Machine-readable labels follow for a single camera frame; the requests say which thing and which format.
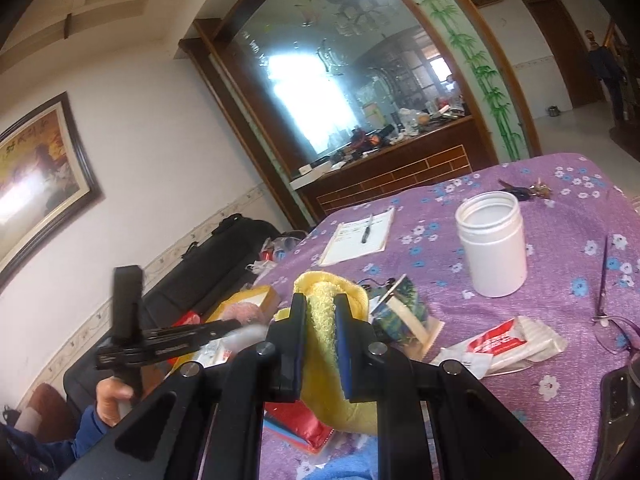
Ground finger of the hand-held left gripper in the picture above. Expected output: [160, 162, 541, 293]
[144, 319, 244, 346]
[95, 338, 212, 372]

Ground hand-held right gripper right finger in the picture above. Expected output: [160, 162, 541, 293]
[334, 292, 576, 480]

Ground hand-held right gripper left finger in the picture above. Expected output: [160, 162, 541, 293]
[60, 292, 308, 480]

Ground yellow towel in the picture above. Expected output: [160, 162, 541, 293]
[272, 270, 388, 436]

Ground pink towel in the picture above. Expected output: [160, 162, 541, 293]
[220, 302, 268, 333]

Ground yellow box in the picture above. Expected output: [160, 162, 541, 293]
[205, 284, 282, 323]

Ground person's left forearm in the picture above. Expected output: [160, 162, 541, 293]
[0, 404, 120, 480]

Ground person's left hand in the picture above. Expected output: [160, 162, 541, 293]
[94, 374, 137, 430]

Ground black sofa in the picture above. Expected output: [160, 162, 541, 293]
[62, 214, 282, 411]

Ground green patterned packet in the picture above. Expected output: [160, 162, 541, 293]
[370, 275, 443, 361]

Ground red foil packet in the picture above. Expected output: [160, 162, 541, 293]
[265, 400, 336, 453]

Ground clear plastic bag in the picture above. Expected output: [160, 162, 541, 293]
[246, 231, 308, 274]

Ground white notepad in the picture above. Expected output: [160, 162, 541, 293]
[318, 207, 396, 267]

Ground red label white packet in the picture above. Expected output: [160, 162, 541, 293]
[430, 316, 568, 378]

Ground framed painting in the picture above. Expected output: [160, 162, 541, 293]
[0, 91, 103, 291]

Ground white plastic jar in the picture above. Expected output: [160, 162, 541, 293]
[455, 191, 528, 298]

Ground white flat box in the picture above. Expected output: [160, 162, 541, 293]
[291, 162, 333, 183]

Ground wooden counter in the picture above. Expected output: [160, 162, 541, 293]
[290, 115, 488, 223]

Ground purple floral tablecloth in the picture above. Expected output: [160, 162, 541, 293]
[210, 152, 640, 480]

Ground black sunglasses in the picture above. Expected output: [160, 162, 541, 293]
[497, 178, 556, 201]

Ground pile of assorted household items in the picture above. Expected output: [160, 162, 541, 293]
[330, 95, 473, 166]

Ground eyeglasses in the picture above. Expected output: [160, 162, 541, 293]
[592, 234, 640, 356]

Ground black phone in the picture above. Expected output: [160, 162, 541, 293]
[599, 366, 640, 433]

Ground etched glass partition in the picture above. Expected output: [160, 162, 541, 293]
[220, 0, 476, 158]

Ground bamboo painted panel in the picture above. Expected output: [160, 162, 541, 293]
[395, 0, 531, 163]

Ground wooden door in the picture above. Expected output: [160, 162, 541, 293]
[522, 0, 606, 108]

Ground black strap buckle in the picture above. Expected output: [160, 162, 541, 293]
[212, 214, 246, 235]

